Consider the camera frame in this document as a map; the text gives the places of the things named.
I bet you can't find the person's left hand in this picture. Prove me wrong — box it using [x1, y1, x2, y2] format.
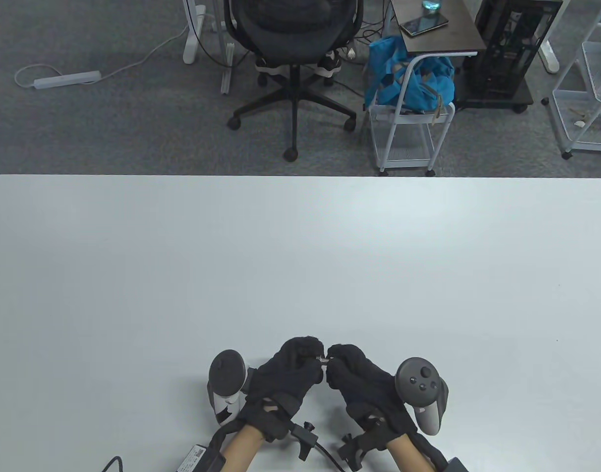
[239, 336, 326, 442]

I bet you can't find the person's right hand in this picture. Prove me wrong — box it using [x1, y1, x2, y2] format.
[325, 343, 419, 453]

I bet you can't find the person's left forearm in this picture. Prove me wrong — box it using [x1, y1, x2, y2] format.
[221, 425, 265, 472]

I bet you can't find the person's right forearm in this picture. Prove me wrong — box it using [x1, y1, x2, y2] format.
[386, 438, 436, 472]

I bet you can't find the grey labelled forearm pack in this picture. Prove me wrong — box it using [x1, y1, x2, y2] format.
[176, 444, 227, 472]

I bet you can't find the grey and black hand controller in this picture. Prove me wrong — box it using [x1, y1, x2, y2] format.
[395, 357, 449, 436]
[207, 349, 248, 427]

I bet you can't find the blue fabric bag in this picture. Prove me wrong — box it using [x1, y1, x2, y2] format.
[363, 34, 456, 115]

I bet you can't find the white desk leg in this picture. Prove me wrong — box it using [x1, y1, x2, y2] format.
[537, 0, 561, 74]
[182, 0, 207, 64]
[221, 0, 238, 95]

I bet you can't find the black mesh office chair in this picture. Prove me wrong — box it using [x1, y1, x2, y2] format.
[223, 0, 365, 163]

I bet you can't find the white power strip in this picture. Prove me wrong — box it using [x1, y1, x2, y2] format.
[33, 70, 102, 90]

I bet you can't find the smartphone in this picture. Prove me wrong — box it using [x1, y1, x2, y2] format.
[400, 14, 450, 37]

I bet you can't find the brown side table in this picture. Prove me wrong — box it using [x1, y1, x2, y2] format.
[390, 0, 487, 56]

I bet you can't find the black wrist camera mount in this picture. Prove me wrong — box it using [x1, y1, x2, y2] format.
[289, 421, 321, 462]
[337, 428, 374, 470]

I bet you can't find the black glove strap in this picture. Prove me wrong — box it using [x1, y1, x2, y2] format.
[413, 433, 451, 470]
[207, 423, 247, 463]

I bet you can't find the white wire trolley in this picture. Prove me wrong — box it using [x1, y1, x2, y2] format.
[368, 52, 457, 177]

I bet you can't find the white wire shelf cart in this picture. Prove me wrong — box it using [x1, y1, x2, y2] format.
[542, 0, 601, 162]

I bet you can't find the white power cable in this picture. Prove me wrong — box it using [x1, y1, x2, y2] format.
[14, 22, 192, 89]

